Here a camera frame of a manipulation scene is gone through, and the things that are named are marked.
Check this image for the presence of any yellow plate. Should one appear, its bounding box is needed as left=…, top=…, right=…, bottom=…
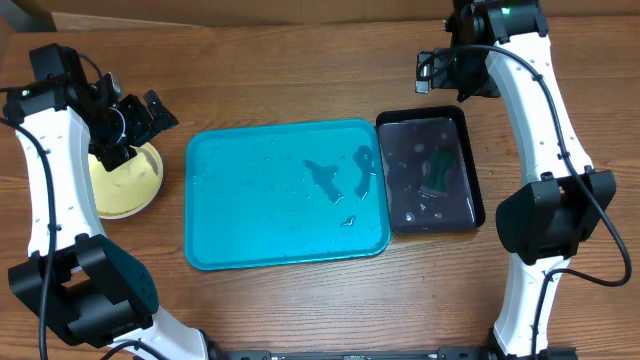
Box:
left=88, top=143, right=164, bottom=220

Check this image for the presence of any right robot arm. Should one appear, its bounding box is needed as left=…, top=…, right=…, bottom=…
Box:
left=416, top=0, right=616, bottom=359

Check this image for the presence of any teal plastic tray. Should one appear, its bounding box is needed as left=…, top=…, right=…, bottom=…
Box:
left=184, top=119, right=391, bottom=271

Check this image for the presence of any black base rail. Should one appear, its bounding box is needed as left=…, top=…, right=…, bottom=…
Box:
left=219, top=344, right=579, bottom=360

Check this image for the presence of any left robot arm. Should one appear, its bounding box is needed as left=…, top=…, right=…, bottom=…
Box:
left=2, top=74, right=222, bottom=359

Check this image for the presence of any black water tray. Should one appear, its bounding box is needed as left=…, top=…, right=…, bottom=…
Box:
left=376, top=106, right=486, bottom=235

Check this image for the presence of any green scrubbing sponge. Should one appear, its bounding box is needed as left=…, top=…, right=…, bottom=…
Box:
left=420, top=149, right=456, bottom=197

